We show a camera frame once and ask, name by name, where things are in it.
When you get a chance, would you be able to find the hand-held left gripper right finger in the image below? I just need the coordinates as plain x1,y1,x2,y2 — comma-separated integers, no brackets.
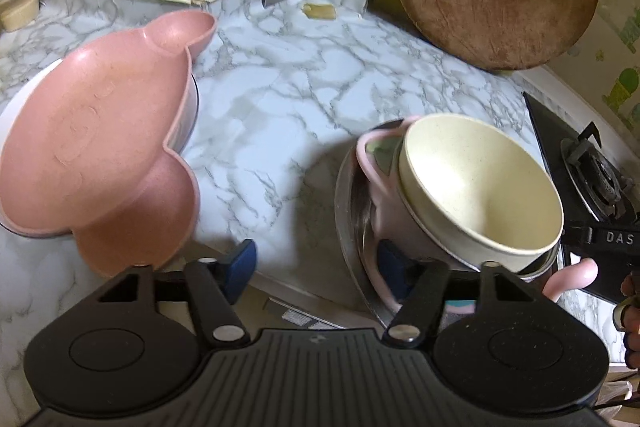
377,239,545,350

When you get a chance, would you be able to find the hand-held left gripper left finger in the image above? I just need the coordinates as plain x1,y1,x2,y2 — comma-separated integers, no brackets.
92,239,257,350

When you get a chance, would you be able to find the pink bowl with handles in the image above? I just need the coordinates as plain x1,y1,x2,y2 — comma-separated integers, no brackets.
355,117,599,315

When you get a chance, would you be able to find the stainless steel bowl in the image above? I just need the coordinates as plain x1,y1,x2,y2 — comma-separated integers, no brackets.
334,119,561,333

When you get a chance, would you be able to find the cream bowl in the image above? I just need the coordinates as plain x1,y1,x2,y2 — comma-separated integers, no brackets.
397,113,566,271

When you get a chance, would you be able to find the pink divided plate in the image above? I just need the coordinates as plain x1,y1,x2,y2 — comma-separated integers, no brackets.
0,10,218,279

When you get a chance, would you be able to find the person's right hand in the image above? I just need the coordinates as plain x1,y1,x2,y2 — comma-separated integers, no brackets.
612,271,640,370

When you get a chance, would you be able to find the gas burner with pan support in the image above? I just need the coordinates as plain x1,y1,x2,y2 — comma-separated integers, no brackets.
560,122,640,223

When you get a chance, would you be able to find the white plastic bag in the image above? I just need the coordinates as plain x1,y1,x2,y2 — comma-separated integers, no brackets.
597,379,638,425

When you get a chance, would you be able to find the black gas stove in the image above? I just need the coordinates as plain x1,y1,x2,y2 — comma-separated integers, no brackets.
522,92,640,308

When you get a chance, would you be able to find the small yellow scrap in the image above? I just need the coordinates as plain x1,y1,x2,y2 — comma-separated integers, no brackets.
302,3,337,20

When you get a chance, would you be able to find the small cream container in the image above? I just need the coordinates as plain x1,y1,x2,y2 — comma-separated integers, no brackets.
0,0,41,32

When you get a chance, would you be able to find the plant print wall sticker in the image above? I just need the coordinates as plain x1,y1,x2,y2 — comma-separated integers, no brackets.
565,0,640,132

